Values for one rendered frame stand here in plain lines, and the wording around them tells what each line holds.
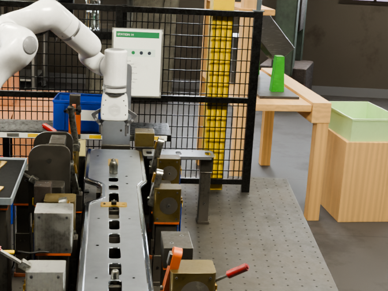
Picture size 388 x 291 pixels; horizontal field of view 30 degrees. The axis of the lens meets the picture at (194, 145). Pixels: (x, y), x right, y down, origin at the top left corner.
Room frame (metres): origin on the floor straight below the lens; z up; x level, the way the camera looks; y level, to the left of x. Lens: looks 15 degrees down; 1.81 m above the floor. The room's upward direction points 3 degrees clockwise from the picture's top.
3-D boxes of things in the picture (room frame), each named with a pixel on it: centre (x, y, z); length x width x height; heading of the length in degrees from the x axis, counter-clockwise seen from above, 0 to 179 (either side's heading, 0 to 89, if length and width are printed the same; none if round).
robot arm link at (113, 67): (2.65, 0.31, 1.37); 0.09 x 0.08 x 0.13; 47
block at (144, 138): (2.94, 0.21, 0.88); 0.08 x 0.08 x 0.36; 7
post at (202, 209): (2.85, -0.05, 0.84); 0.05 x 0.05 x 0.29; 7
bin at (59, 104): (3.07, 0.46, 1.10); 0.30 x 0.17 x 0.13; 91
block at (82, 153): (2.71, 0.44, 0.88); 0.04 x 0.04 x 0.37; 7
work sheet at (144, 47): (3.21, 0.28, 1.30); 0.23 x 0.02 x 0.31; 97
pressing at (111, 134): (2.91, 0.33, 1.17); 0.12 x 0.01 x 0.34; 97
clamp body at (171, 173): (2.62, 0.08, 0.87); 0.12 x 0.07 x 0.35; 97
